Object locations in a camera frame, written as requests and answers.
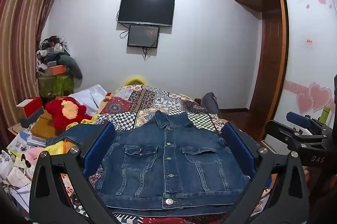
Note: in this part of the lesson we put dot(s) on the yellow headboard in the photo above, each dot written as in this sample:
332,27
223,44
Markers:
135,80

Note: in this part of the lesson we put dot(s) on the pink cloth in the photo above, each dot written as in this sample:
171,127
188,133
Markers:
34,154

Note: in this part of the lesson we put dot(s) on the white pillow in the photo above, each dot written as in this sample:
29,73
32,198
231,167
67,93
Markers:
84,97

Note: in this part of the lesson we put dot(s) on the green bottle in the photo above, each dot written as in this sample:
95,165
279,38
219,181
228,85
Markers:
324,115

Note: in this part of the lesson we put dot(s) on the blue denim jacket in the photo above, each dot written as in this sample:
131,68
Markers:
168,160

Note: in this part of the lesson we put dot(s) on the brown cardboard folder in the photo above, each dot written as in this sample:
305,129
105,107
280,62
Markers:
43,126

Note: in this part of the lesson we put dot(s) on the red plush toy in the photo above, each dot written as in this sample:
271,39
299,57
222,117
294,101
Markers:
60,118

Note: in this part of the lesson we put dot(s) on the patchwork printed blanket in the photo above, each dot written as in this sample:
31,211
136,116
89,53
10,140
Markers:
147,100

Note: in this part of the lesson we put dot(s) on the pile of papers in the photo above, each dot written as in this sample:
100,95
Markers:
15,155

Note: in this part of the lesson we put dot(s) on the dark grey box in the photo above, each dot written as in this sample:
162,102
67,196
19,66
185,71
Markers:
31,118

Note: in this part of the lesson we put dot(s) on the green cloth covered cabinet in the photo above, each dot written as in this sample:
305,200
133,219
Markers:
55,85

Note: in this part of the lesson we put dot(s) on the grey bag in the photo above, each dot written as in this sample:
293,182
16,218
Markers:
210,104

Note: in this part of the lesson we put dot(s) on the black wall television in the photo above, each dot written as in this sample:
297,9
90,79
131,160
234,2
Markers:
146,10

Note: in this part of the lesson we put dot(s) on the yellow fleece blanket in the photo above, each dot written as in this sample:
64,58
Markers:
59,148

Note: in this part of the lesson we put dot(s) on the orange cartoon bed sheet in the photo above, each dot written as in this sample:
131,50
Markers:
110,97

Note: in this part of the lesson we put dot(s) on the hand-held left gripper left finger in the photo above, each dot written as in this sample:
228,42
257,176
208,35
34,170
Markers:
100,150

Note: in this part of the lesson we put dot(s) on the orange box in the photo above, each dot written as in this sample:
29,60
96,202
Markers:
55,69

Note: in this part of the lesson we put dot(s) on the pile of household clutter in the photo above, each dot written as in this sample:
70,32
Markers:
51,47

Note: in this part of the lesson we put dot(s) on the striped brown curtain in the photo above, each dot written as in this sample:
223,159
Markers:
21,29

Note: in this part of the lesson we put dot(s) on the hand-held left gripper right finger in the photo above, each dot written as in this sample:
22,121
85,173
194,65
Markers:
238,150

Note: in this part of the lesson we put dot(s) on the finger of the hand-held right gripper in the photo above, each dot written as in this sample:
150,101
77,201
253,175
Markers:
276,129
297,119

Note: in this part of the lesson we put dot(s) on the red and white box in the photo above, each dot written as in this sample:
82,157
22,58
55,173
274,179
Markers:
31,105

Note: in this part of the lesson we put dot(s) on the small black wall monitor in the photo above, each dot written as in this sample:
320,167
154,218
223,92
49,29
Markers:
143,36

